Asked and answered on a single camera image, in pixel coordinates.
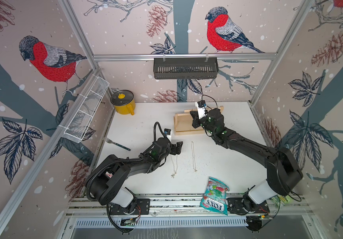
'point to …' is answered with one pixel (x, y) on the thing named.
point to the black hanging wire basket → (188, 68)
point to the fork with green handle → (110, 141)
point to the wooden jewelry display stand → (183, 122)
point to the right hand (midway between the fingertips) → (191, 110)
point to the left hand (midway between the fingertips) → (179, 139)
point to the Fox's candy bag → (215, 197)
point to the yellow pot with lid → (123, 101)
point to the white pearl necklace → (174, 174)
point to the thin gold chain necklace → (193, 157)
